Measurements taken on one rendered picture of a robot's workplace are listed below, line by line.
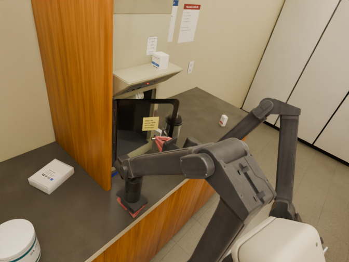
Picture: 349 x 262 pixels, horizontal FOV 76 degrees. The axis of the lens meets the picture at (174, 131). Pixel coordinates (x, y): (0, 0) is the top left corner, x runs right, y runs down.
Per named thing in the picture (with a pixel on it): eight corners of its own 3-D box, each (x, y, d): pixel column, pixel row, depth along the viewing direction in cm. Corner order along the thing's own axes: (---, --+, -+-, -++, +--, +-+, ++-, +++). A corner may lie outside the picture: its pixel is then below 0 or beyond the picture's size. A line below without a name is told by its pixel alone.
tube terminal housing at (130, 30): (82, 148, 130) (68, -3, 85) (125, 129, 152) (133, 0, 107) (108, 173, 119) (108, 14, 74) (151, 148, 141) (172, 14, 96)
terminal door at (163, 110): (111, 166, 117) (111, 99, 93) (166, 160, 127) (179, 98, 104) (111, 167, 116) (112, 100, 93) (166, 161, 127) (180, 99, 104)
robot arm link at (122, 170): (124, 170, 66) (149, 161, 71) (109, 146, 73) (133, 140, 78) (122, 195, 73) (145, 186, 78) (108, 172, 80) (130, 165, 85)
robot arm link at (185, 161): (211, 184, 35) (253, 164, 41) (201, 149, 35) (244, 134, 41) (119, 180, 70) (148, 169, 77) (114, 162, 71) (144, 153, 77)
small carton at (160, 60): (151, 66, 98) (152, 52, 94) (159, 64, 101) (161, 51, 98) (158, 70, 95) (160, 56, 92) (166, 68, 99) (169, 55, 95)
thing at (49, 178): (29, 184, 105) (27, 178, 103) (56, 164, 118) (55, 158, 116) (49, 195, 103) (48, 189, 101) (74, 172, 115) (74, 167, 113)
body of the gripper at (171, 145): (174, 135, 104) (186, 143, 100) (170, 152, 110) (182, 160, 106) (164, 141, 99) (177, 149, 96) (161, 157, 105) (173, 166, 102)
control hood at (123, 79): (108, 94, 92) (108, 71, 86) (162, 79, 114) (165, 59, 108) (126, 107, 86) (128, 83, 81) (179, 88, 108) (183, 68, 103)
